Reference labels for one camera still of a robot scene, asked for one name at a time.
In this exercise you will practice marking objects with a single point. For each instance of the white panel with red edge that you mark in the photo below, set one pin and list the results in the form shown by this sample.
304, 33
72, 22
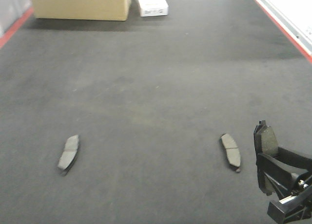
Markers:
294, 19

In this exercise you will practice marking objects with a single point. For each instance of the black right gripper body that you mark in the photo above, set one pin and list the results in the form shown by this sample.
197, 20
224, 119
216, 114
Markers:
297, 206

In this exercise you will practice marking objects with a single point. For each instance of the grey brake pad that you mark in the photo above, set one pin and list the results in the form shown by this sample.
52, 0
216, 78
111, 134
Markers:
265, 140
69, 154
232, 152

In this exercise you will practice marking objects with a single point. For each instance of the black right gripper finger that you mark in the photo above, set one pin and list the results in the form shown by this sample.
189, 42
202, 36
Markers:
277, 177
294, 158

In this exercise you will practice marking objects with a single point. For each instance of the large cardboard box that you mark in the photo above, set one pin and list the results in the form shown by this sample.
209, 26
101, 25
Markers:
111, 10

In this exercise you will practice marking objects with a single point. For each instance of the long white carton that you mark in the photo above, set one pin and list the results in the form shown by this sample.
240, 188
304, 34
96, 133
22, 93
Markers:
153, 8

